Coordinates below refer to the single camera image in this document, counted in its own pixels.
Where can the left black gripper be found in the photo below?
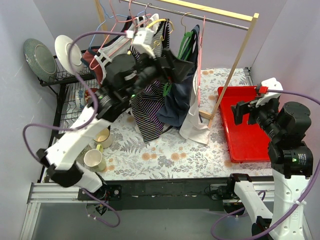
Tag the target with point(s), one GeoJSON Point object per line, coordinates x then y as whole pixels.
{"type": "Point", "coordinates": [162, 64]}

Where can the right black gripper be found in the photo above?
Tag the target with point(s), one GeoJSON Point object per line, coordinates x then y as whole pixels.
{"type": "Point", "coordinates": [244, 111]}

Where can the pink wire hanger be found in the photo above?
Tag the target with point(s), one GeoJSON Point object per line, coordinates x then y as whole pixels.
{"type": "Point", "coordinates": [199, 61]}

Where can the white tank top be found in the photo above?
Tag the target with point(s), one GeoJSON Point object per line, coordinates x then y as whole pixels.
{"type": "Point", "coordinates": [192, 127]}

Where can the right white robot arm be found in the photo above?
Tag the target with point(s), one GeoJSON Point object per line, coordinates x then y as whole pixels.
{"type": "Point", "coordinates": [291, 164]}

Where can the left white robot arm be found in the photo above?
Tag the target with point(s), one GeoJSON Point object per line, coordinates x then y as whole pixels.
{"type": "Point", "coordinates": [126, 78]}

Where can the green hanger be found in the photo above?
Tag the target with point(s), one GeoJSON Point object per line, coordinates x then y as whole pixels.
{"type": "Point", "coordinates": [184, 52]}

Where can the navy blue tank top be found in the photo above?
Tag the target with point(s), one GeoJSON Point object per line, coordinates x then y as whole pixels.
{"type": "Point", "coordinates": [177, 101]}

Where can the purple striped tank top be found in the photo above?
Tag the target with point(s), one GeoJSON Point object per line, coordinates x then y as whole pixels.
{"type": "Point", "coordinates": [145, 106]}

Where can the yellow hanger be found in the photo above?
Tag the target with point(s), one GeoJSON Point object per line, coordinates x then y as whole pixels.
{"type": "Point", "coordinates": [163, 28]}

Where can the black white striped top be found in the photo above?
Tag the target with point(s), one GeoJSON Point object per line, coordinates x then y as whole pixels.
{"type": "Point", "coordinates": [106, 54]}

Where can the maroon tank top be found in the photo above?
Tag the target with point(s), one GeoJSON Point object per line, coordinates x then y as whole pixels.
{"type": "Point", "coordinates": [89, 55]}

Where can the red plastic bin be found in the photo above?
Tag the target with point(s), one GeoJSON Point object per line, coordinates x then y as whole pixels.
{"type": "Point", "coordinates": [246, 143]}

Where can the floral table mat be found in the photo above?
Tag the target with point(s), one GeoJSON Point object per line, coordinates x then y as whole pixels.
{"type": "Point", "coordinates": [170, 156]}

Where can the wooden clothes rack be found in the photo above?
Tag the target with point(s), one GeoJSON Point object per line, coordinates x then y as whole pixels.
{"type": "Point", "coordinates": [228, 49]}

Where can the red floral bowl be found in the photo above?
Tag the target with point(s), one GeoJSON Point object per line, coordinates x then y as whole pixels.
{"type": "Point", "coordinates": [87, 95]}

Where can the cream mug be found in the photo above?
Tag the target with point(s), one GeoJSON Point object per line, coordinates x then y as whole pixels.
{"type": "Point", "coordinates": [104, 138]}

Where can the blue white cup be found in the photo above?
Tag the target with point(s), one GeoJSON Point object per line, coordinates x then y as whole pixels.
{"type": "Point", "coordinates": [79, 96]}

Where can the black dish rack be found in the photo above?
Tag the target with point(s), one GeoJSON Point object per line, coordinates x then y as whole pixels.
{"type": "Point", "coordinates": [64, 87]}

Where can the white plate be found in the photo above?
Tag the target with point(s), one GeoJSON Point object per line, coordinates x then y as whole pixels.
{"type": "Point", "coordinates": [62, 46]}

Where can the light green mug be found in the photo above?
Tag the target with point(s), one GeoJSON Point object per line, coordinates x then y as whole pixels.
{"type": "Point", "coordinates": [94, 159]}

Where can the green patterned plate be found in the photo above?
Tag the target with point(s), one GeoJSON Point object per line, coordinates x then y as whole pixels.
{"type": "Point", "coordinates": [40, 60]}

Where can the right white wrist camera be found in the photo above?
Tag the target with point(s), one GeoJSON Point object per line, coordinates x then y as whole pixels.
{"type": "Point", "coordinates": [267, 90]}

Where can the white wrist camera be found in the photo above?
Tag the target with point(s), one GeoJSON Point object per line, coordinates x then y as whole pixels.
{"type": "Point", "coordinates": [142, 40]}
{"type": "Point", "coordinates": [267, 90]}

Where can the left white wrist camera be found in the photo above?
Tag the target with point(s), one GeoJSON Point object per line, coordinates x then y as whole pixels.
{"type": "Point", "coordinates": [142, 40]}

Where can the blue wire hanger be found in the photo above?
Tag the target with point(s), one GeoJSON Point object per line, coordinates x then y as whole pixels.
{"type": "Point", "coordinates": [102, 14]}

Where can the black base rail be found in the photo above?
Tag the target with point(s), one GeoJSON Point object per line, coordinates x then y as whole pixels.
{"type": "Point", "coordinates": [163, 194]}

